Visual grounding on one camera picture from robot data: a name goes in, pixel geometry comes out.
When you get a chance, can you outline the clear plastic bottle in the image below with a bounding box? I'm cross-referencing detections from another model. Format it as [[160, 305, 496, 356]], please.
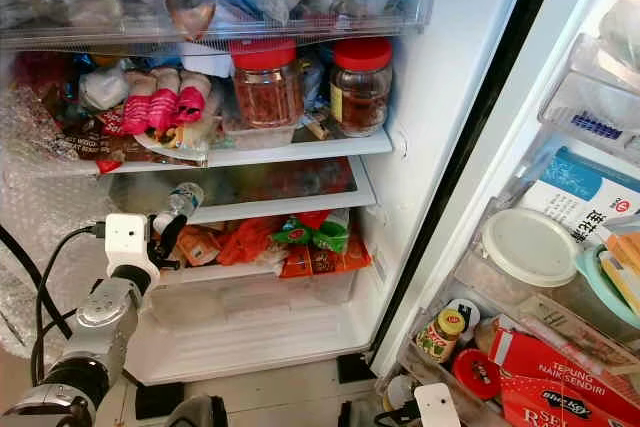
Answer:
[[155, 183, 205, 234]]

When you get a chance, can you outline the glass fridge shelf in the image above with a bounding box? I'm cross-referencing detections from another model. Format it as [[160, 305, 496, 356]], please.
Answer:
[[105, 127, 395, 172]]

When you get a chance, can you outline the white fridge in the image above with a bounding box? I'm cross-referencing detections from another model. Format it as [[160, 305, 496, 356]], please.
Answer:
[[0, 0, 543, 389]]

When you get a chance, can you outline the white fridge door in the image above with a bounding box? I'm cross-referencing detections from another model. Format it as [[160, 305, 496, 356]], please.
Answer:
[[370, 0, 640, 427]]

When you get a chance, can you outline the small brown packet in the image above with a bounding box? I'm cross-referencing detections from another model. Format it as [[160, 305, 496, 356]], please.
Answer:
[[176, 225, 222, 267]]

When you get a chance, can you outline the orange plastic packet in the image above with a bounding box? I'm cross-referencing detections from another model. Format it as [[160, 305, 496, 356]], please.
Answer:
[[217, 217, 287, 267]]

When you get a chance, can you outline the white plate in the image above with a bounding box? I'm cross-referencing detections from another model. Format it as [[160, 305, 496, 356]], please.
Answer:
[[154, 129, 212, 166]]

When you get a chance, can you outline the clear crisper drawer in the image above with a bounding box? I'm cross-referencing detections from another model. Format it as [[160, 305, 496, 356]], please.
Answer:
[[150, 259, 381, 353]]

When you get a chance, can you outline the clear drawer cover shelf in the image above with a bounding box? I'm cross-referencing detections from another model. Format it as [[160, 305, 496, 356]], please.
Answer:
[[109, 156, 382, 224]]

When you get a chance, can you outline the wheat bread package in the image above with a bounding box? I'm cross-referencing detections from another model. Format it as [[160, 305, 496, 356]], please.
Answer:
[[60, 107, 162, 169]]

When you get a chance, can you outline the pink wrapped packet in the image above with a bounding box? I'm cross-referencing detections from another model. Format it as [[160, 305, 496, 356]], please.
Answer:
[[150, 69, 181, 134], [175, 72, 212, 129], [121, 72, 156, 137]]

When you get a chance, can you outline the green plastic packet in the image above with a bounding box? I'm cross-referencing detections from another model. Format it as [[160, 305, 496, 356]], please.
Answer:
[[269, 209, 352, 254]]

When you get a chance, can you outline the bubble wrap sheet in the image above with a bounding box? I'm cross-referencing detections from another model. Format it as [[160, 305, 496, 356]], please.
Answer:
[[0, 82, 113, 350]]

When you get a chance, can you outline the orange flat box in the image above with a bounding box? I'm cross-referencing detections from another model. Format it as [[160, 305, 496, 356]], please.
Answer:
[[279, 237, 374, 279]]

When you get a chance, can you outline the white knotted plastic bag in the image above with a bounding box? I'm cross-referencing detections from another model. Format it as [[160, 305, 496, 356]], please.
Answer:
[[77, 67, 132, 112]]

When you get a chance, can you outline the red lid glass jar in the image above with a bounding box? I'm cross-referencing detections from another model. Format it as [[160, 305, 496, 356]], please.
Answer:
[[327, 37, 395, 139], [227, 37, 307, 131]]

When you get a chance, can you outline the small yellow label jar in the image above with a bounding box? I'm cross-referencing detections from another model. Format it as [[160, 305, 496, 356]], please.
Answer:
[[412, 306, 470, 364]]

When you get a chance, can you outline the red round lid tin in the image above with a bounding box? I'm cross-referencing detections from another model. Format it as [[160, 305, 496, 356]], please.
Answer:
[[451, 346, 504, 401]]

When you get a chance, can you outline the white lid plastic container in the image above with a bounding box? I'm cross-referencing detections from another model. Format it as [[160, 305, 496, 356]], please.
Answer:
[[454, 206, 582, 319]]

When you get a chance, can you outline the red flour box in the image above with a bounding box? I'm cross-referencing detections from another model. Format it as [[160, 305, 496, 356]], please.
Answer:
[[490, 324, 640, 395], [499, 372, 640, 427]]

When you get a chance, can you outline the beige plastic packet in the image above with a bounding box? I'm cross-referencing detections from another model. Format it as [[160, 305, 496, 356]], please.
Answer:
[[518, 291, 640, 369]]

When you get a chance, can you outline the white blue carton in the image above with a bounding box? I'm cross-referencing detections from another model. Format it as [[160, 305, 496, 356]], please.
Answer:
[[519, 146, 640, 244]]

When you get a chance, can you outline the teal plastic plate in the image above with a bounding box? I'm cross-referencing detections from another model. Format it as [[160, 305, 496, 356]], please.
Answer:
[[574, 241, 640, 329]]

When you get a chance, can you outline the clear door shelf bin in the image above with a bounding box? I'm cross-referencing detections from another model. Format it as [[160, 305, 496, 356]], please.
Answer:
[[538, 35, 640, 164]]

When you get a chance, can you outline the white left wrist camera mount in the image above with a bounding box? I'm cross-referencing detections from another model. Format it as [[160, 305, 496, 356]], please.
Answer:
[[105, 213, 152, 274]]

